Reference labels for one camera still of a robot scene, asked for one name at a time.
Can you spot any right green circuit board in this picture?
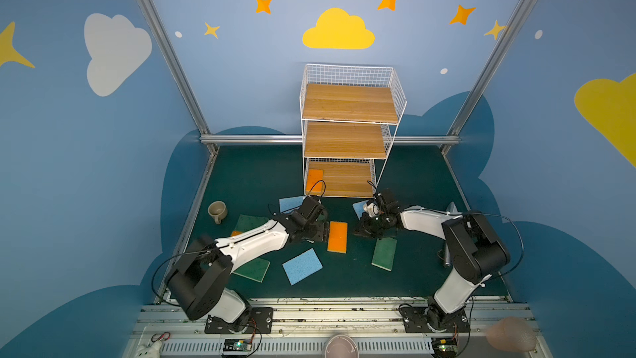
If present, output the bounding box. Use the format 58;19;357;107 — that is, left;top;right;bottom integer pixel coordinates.
431;338;459;358

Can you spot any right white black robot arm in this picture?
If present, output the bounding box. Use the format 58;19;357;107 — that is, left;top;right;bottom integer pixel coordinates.
354;189;511;316

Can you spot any silver metal scoop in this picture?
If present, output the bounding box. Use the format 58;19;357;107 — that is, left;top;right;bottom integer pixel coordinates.
443;202;459;268

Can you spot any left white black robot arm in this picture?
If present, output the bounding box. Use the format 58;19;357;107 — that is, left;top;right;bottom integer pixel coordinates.
166;196;327;331

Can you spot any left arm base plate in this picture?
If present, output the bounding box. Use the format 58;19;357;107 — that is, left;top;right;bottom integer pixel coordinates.
204;308;273;334

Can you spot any beige ceramic mug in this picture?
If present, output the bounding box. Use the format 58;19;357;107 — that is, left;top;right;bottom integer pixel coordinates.
207;201;228;225

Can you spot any pink bowl front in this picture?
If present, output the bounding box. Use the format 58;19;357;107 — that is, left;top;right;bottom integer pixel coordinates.
324;334;359;358

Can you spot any blue sponge front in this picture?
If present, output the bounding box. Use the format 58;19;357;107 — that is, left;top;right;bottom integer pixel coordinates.
283;249;323;285

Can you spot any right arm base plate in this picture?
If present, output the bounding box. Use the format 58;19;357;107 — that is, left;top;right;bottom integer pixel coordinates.
397;304;470;333

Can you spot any green circuit board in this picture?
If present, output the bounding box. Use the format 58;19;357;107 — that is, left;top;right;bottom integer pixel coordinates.
431;338;459;358
222;339;252;355

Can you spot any left green circuit board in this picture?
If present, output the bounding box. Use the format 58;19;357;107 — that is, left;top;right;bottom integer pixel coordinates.
222;339;252;355

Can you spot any blue sponge right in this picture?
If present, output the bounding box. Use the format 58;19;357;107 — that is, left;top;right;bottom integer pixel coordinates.
352;201;367;220

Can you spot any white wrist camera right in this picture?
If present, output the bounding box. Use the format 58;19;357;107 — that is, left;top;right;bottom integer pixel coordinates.
363;202;380;217

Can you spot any white wire wooden shelf rack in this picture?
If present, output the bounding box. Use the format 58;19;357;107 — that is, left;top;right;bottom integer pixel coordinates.
300;63;407;198

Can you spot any blue sponge near shelf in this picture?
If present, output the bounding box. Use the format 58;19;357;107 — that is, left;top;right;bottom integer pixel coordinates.
279;196;305;213

